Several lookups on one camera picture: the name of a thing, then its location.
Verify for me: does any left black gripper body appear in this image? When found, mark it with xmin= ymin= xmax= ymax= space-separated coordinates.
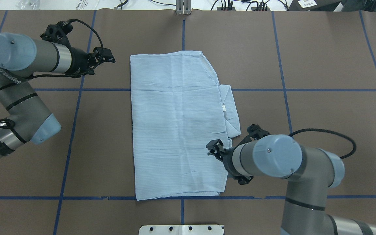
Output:
xmin=70 ymin=47 xmax=116 ymax=76

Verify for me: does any aluminium frame post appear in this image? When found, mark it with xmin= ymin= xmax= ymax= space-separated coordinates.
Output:
xmin=176 ymin=0 xmax=192 ymax=15

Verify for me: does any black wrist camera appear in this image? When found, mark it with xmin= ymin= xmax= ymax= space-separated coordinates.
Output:
xmin=238 ymin=124 xmax=271 ymax=146
xmin=40 ymin=21 xmax=73 ymax=46

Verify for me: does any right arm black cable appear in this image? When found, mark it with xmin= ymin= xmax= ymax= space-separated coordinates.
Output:
xmin=288 ymin=128 xmax=357 ymax=160

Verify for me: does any clear plastic bag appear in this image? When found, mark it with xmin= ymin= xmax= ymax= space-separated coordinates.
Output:
xmin=15 ymin=0 xmax=41 ymax=10

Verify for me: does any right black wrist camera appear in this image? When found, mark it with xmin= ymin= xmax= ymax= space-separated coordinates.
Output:
xmin=238 ymin=124 xmax=271 ymax=146

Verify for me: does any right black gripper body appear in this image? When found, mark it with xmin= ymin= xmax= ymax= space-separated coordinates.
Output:
xmin=206 ymin=139 xmax=254 ymax=185

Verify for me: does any light blue button shirt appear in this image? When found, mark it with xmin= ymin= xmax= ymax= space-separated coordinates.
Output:
xmin=130 ymin=51 xmax=241 ymax=201

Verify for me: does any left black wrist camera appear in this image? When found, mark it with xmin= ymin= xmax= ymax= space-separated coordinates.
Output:
xmin=40 ymin=21 xmax=73 ymax=46

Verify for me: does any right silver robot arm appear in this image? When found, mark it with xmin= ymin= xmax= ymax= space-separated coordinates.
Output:
xmin=206 ymin=135 xmax=376 ymax=235

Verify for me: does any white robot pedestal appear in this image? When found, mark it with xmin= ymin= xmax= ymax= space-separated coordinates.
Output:
xmin=138 ymin=224 xmax=225 ymax=235

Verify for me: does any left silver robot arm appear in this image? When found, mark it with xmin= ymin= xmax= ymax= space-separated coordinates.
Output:
xmin=0 ymin=29 xmax=115 ymax=159

